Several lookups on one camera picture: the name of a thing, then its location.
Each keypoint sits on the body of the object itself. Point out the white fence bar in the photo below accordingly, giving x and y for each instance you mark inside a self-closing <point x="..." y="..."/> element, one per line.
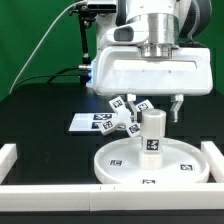
<point x="215" y="159"/>
<point x="8" y="156"/>
<point x="91" y="197"/>

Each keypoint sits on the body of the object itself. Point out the white round table top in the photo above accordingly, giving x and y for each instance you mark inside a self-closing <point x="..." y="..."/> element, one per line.
<point x="118" y="162"/>

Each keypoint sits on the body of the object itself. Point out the white right fence bar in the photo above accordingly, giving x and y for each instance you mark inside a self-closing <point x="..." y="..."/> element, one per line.
<point x="215" y="159"/>

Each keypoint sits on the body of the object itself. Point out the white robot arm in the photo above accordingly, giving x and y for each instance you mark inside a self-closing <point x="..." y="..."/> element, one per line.
<point x="146" y="47"/>

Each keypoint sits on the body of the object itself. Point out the white marker sheet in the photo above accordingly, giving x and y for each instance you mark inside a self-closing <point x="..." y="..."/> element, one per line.
<point x="97" y="122"/>

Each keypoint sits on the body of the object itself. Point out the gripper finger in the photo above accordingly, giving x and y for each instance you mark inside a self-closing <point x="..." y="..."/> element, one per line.
<point x="136" y="115"/>
<point x="177" y="101"/>

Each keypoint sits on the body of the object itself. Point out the white left fence bar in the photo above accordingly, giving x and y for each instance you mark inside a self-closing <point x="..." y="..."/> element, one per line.
<point x="8" y="156"/>

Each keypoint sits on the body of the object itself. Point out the white cross-shaped table base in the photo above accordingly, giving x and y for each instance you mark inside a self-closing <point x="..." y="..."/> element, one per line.
<point x="124" y="114"/>

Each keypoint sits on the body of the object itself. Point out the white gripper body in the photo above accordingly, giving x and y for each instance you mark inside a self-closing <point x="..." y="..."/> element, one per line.
<point x="122" y="70"/>

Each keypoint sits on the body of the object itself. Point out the white front fence bar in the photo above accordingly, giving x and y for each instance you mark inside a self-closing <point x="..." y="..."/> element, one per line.
<point x="91" y="197"/>

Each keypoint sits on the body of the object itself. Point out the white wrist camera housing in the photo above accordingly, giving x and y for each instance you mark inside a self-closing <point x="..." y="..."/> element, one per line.
<point x="130" y="34"/>

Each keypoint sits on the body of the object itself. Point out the black camera stand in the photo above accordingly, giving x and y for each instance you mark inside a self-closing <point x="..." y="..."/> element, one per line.
<point x="87" y="11"/>

